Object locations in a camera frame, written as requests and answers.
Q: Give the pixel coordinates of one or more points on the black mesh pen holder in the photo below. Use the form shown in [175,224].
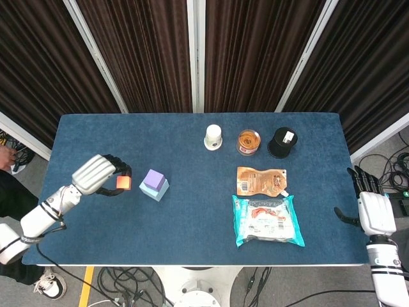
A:
[279,147]

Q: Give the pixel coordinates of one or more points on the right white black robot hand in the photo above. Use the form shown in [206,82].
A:
[377,214]

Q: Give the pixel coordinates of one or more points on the bystander black trousers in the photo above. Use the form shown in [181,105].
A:
[14,198]

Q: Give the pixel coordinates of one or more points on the white partition post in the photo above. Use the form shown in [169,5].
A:
[196,57]
[96,57]
[306,57]

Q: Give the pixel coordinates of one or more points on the white partition base rail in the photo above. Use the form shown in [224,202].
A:
[25,137]
[380,137]

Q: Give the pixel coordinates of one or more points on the orange spout pouch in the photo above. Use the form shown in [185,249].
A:
[259,180]

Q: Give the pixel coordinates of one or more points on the upside-down floral paper cup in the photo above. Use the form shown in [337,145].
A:
[213,136]

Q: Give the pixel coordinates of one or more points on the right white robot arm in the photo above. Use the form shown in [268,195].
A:
[386,275]

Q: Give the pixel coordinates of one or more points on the small orange yellow cube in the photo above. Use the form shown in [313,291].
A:
[123,183]

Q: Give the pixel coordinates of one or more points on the white black sneaker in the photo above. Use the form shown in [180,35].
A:
[51,284]

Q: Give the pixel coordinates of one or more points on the small white black tag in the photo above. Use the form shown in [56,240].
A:
[287,137]

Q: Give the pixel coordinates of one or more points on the clear jar of rubber bands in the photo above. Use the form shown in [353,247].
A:
[248,140]

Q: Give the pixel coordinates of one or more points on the black power strip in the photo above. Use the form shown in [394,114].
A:
[399,201]

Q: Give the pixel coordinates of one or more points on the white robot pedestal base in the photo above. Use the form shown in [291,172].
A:
[198,284]

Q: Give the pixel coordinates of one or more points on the large light blue cube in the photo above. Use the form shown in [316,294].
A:
[157,194]

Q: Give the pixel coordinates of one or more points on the medium purple cube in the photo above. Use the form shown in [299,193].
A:
[154,179]

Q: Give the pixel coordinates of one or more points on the teal clear snack bag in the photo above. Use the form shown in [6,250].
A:
[265,220]

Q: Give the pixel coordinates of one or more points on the dark brown pleated curtain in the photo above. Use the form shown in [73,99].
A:
[367,64]
[38,64]
[255,57]
[143,57]

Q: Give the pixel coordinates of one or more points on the bystander bare hand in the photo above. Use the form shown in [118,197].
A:
[6,158]

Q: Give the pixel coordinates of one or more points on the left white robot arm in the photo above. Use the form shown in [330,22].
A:
[38,220]

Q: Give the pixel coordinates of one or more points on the white table frame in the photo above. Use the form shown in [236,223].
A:
[191,265]

